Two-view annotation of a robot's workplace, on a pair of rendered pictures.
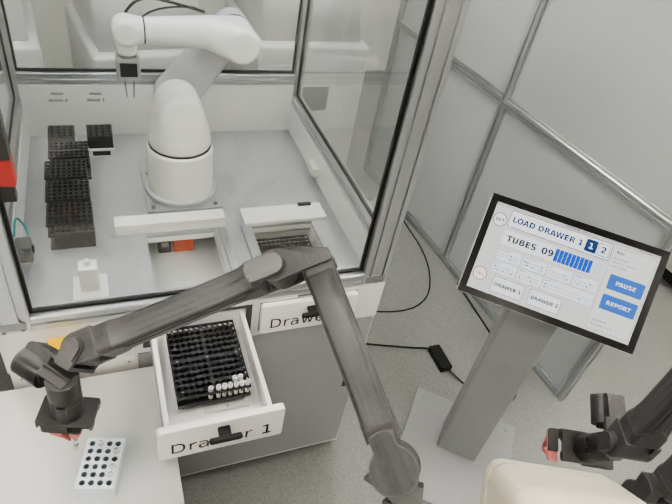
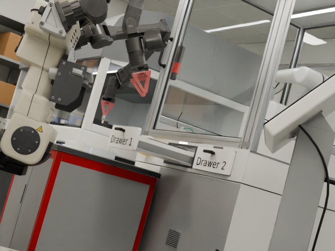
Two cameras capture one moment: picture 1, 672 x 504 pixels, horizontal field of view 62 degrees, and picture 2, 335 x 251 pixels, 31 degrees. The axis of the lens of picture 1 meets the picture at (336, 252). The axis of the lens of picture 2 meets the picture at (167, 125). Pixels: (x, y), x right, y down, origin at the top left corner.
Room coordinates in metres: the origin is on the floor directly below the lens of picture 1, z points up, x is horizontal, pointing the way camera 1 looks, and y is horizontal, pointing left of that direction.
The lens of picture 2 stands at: (0.82, -2.69, 0.69)
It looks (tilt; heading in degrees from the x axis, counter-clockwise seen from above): 6 degrees up; 89
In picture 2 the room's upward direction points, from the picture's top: 15 degrees clockwise
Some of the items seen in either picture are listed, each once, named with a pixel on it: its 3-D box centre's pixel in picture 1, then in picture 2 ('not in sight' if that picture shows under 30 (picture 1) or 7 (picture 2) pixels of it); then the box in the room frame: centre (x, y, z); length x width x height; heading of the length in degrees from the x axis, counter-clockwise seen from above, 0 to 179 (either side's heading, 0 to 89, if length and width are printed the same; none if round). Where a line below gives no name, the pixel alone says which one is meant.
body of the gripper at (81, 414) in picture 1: (67, 405); (109, 93); (0.56, 0.43, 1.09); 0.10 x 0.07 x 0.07; 100
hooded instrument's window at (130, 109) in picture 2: not in sight; (112, 115); (0.49, 1.99, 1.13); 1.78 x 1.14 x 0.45; 118
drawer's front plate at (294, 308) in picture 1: (309, 311); (213, 160); (1.13, 0.04, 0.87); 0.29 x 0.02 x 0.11; 118
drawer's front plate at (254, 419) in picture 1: (222, 431); (123, 137); (0.70, 0.17, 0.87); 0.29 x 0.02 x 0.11; 118
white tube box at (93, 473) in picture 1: (101, 466); (102, 153); (0.60, 0.42, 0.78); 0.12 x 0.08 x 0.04; 12
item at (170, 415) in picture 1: (206, 362); (159, 150); (0.89, 0.27, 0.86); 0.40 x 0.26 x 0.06; 28
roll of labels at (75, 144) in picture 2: not in sight; (78, 145); (0.49, 0.28, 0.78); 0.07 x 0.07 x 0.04
